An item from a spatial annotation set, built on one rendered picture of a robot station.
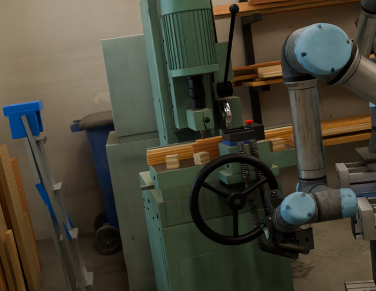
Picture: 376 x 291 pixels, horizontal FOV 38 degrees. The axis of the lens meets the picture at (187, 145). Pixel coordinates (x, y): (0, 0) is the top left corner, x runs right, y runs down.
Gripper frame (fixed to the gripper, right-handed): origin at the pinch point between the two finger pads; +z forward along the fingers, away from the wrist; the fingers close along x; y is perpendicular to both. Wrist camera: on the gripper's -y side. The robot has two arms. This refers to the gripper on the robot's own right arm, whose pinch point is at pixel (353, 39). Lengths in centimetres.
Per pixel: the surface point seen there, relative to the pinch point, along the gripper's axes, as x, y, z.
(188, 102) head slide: -86, 3, -45
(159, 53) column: -91, -18, -36
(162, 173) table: -103, 21, -71
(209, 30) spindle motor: -73, -20, -58
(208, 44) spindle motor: -74, -16, -59
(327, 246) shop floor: -18, 122, 64
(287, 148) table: -58, 26, -65
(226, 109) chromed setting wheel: -72, 10, -44
